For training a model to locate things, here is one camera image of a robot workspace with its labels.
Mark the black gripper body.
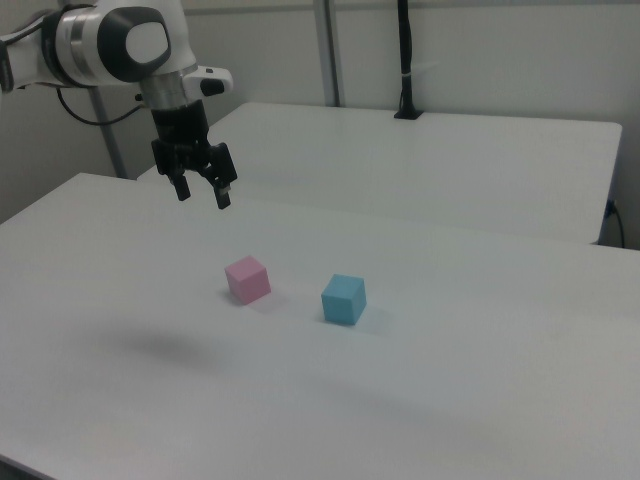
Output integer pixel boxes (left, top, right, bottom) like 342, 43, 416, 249
150, 98, 238, 184

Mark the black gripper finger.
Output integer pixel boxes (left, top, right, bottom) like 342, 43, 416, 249
171, 168, 192, 202
211, 182, 233, 210

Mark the pink cube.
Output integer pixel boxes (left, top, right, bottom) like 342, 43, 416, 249
223, 255, 272, 306

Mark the blue cube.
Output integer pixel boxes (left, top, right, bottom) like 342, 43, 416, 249
320, 272, 367, 326

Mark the grey wall post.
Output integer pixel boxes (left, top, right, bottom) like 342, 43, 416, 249
313, 0, 347, 107
88, 84, 127, 180

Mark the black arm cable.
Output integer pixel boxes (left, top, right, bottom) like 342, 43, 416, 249
55, 86, 147, 127

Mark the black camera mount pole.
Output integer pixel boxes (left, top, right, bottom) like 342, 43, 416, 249
393, 0, 425, 121

